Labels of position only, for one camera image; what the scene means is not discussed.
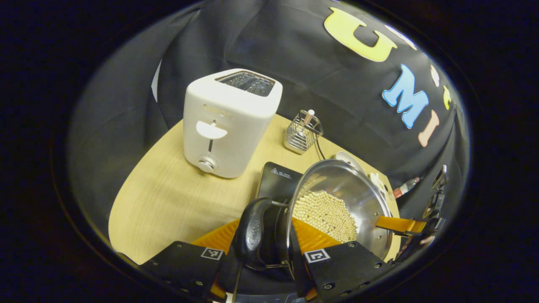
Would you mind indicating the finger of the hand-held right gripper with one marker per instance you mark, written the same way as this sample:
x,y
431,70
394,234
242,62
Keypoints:
x,y
400,225

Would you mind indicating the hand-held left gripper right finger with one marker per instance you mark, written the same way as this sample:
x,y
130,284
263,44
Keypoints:
x,y
299,269

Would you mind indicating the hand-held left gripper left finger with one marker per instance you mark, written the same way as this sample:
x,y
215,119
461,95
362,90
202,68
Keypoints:
x,y
185,265

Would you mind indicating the black induction cooktop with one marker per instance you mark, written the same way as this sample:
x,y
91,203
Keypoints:
x,y
278,185

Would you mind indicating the clear water bottle red label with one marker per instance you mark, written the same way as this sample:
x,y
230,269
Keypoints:
x,y
406,187

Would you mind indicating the white divided dish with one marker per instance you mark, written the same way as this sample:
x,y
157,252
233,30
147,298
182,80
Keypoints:
x,y
381,185

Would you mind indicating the pile of yellow soybeans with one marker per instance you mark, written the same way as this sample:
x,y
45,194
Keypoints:
x,y
324,216

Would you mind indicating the white round plate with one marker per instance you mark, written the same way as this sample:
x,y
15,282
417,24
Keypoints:
x,y
347,159

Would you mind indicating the white toaster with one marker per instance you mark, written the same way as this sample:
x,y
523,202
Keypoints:
x,y
231,126

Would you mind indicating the black backdrop cloth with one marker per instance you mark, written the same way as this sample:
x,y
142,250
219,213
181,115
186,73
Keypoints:
x,y
294,50

